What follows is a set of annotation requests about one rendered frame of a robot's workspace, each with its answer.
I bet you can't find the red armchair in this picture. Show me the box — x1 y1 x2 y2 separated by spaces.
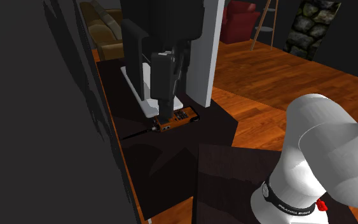
219 0 262 45

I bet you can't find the dark robot stand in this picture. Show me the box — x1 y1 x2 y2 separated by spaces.
192 143 358 224

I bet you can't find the wooden tripod shelf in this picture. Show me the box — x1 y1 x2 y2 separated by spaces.
249 0 279 52

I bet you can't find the white flat board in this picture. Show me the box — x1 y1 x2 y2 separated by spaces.
120 63 184 119

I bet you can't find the orange handheld radio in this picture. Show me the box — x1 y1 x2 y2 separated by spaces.
121 105 200 141

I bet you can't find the dark low table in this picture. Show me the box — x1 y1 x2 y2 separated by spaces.
96 59 240 221

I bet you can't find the brown sofa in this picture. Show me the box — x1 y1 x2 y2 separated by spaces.
79 0 125 62

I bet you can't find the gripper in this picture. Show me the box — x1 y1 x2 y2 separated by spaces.
150 51 182 124

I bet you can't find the black television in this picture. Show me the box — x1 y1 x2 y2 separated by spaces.
120 0 205 102

